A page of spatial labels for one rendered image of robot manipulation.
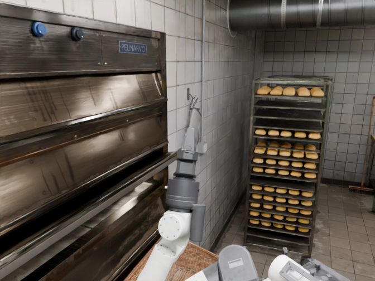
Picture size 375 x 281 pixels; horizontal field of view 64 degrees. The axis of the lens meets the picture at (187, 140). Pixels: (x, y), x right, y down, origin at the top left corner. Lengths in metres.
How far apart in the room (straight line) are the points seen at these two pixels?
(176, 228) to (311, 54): 4.51
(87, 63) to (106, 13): 0.24
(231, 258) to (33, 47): 0.90
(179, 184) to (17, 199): 0.55
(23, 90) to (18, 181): 0.29
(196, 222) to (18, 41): 0.77
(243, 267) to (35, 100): 0.83
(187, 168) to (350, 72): 4.46
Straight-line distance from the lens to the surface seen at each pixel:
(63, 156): 1.24
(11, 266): 0.98
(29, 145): 1.11
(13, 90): 1.09
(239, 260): 0.90
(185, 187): 0.79
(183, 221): 0.79
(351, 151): 5.29
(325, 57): 5.08
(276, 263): 0.75
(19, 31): 1.11
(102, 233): 1.50
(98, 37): 1.37
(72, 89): 1.25
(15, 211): 1.10
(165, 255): 0.84
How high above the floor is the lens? 1.94
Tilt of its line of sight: 15 degrees down
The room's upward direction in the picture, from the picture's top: straight up
